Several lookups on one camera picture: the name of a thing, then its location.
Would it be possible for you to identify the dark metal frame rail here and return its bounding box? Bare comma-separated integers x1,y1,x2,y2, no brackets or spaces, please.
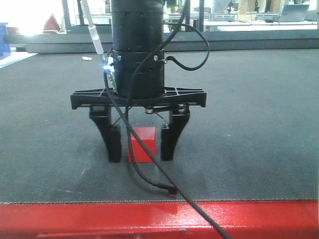
4,30,319,54

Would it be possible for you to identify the white background desk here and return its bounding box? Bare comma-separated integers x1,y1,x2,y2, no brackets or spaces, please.
204,20,319,32

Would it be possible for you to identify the black looped cable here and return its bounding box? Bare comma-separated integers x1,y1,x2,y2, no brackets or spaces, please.
161,0,210,71

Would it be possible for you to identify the white cable sleeve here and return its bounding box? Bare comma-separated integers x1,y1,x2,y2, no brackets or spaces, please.
80,0,104,56

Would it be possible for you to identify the red magnetic cube block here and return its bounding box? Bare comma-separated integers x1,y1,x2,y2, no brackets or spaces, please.
130,127,157,163

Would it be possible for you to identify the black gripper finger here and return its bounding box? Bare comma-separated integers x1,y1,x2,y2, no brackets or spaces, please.
160,109,190,161

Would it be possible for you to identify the red bag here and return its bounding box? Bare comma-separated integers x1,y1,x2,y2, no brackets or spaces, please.
43,14,60,34

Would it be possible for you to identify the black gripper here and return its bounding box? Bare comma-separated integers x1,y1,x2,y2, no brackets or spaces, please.
70,87,207,163

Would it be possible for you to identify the black cable with connector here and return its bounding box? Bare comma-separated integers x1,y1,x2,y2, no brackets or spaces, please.
104,46,232,239

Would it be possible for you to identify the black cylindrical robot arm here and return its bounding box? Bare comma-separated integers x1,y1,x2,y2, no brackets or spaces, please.
70,0,206,162

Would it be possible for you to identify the grey laptop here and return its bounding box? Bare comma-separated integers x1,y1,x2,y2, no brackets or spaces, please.
277,4,309,22

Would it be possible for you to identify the dark grey table mat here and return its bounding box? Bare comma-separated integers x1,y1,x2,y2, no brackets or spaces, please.
0,49,319,204

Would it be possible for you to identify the red metal table edge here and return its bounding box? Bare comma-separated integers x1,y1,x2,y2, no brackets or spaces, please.
0,200,319,239

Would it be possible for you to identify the white paper scrap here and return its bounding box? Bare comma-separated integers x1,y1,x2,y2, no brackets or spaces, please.
82,56,92,61

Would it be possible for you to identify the blue plastic crate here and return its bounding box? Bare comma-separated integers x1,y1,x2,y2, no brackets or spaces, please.
0,22,11,60

